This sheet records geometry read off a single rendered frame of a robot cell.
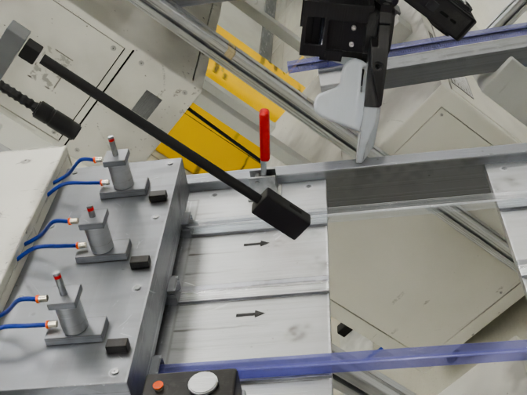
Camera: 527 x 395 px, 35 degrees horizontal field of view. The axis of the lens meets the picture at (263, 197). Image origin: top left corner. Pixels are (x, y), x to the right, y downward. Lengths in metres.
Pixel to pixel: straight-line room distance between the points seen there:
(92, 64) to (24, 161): 0.85
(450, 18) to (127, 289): 0.38
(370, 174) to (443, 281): 1.14
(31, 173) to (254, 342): 0.33
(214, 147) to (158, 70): 2.29
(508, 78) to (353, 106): 0.45
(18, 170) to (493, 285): 1.41
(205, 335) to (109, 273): 0.11
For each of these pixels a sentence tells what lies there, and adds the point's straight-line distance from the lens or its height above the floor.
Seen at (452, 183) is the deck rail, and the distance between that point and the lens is 0.98.
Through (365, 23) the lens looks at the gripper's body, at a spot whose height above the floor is 1.11.
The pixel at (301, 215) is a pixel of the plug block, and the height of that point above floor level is 1.09.
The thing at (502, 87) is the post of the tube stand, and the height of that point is 0.80.
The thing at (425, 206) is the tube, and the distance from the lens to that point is 0.89.
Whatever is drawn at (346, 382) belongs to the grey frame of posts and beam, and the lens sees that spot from 1.22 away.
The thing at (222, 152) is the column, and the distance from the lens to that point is 4.06.
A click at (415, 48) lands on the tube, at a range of 1.03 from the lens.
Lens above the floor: 1.32
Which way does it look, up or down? 18 degrees down
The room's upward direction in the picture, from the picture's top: 57 degrees counter-clockwise
